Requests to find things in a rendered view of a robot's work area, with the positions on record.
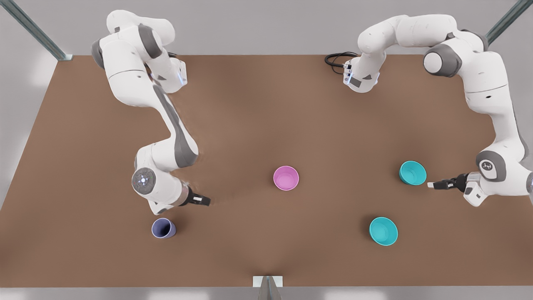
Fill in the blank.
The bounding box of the silver frame post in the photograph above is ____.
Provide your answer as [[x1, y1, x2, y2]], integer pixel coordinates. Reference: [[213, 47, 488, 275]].
[[253, 275, 283, 300], [0, 0, 73, 61], [485, 0, 533, 45]]

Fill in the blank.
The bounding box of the pink bowl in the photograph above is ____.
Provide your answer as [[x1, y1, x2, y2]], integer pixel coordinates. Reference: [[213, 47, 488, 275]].
[[273, 165, 299, 191]]

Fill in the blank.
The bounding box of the blue-purple cup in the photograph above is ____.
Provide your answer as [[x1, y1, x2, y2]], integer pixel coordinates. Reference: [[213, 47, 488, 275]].
[[151, 217, 177, 239]]

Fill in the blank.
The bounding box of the teal bowl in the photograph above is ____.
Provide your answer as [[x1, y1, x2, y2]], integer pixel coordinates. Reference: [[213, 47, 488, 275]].
[[399, 161, 427, 186], [369, 217, 399, 246]]

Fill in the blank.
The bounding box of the black cable loop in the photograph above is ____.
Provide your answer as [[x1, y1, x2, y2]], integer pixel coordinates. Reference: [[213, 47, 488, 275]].
[[324, 52, 359, 76]]

